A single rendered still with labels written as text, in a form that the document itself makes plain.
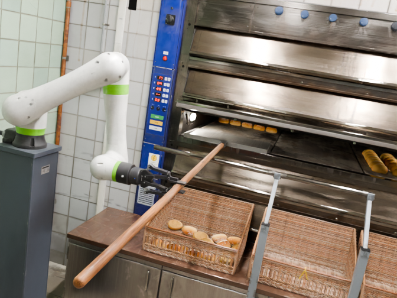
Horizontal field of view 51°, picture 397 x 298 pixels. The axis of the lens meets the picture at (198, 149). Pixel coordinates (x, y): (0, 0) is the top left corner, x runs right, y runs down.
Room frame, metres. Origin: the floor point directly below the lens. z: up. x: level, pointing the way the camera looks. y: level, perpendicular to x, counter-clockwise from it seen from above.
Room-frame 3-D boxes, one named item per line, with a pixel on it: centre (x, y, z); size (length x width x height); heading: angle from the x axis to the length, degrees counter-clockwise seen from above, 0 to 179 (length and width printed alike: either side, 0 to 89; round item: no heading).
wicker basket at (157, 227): (2.36, -0.09, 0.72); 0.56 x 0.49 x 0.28; 77
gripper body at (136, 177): (1.68, 0.21, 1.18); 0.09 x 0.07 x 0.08; 76
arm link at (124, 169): (1.70, 0.29, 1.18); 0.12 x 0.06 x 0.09; 166
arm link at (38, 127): (1.80, 0.76, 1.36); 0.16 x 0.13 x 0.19; 6
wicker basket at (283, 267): (2.22, -0.69, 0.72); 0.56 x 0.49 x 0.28; 76
